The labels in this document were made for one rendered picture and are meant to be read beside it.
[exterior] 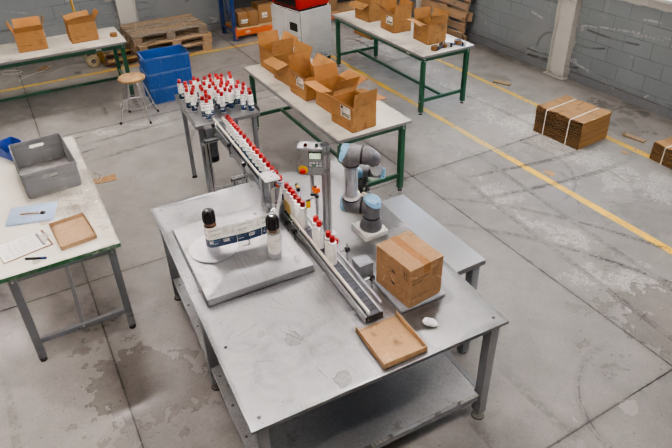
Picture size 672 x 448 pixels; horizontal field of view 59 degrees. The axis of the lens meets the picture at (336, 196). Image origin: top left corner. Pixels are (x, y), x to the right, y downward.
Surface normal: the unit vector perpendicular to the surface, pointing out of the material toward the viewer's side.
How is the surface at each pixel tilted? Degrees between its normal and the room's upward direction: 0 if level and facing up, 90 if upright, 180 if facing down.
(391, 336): 0
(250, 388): 0
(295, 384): 0
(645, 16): 90
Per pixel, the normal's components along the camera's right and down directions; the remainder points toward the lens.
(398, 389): 0.00, -0.83
